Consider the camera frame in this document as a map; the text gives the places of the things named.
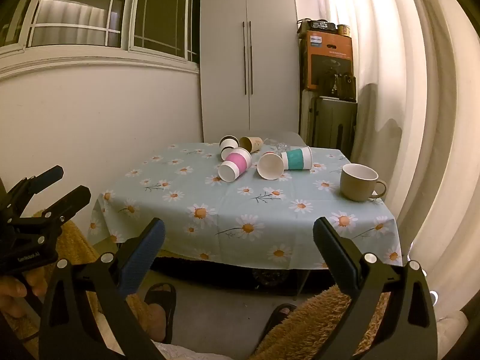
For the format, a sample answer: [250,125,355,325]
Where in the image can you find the orange cardboard box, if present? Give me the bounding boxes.
[299,31,354,91]

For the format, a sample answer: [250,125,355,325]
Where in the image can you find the brown kraft paper cup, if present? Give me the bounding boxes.
[239,136,265,154]

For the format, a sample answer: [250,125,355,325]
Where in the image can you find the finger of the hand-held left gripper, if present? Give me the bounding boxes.
[7,164,65,211]
[15,185,92,235]

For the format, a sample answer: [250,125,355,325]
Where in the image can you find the pink banded paper cup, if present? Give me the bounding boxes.
[218,147,252,182]

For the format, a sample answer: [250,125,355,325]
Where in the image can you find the white framed window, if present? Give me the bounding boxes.
[0,0,200,64]

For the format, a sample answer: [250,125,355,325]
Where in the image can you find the black bag on box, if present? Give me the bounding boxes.
[297,18,337,34]

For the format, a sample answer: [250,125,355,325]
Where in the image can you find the black sandal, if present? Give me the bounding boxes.
[143,282,177,344]
[263,303,299,340]

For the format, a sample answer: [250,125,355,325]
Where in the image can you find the person's left hand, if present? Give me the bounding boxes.
[0,269,49,321]

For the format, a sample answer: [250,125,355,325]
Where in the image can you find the metal table leg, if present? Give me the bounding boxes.
[297,269,310,301]

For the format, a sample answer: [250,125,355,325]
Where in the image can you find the white seat cushion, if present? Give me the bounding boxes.
[429,290,471,347]

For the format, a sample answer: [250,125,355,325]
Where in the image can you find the beige ceramic mug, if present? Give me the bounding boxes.
[340,163,388,202]

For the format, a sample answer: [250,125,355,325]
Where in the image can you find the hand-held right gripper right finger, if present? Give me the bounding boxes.
[313,216,439,360]

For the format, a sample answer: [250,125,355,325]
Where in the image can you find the teal banded paper cup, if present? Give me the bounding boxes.
[280,146,313,171]

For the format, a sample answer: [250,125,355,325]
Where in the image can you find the daisy print blue tablecloth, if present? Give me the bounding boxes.
[87,141,404,271]

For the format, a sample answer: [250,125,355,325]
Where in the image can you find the yellow fuzzy blanket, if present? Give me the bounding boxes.
[7,210,392,360]

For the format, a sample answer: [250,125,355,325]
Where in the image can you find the plain white paper cup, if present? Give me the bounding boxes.
[257,151,285,180]

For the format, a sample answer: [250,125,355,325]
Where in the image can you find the cream pleated curtain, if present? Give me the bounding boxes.
[318,0,480,321]

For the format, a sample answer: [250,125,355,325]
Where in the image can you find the long metal wardrobe handle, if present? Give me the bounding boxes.
[242,21,247,96]
[248,21,254,95]

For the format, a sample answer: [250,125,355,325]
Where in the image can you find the clear drinking glass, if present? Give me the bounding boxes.
[263,137,292,154]

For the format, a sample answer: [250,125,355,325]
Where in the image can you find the dark green suitcase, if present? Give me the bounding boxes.
[299,89,358,159]

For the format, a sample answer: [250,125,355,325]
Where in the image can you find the white two-door wardrobe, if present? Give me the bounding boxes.
[199,0,301,144]

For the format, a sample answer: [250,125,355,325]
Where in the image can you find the dark handbag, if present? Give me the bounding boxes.
[318,70,357,103]

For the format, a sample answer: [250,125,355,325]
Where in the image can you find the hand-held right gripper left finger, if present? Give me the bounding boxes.
[38,217,166,360]

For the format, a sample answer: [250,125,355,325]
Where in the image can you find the white chair backrest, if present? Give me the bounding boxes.
[262,131,306,147]

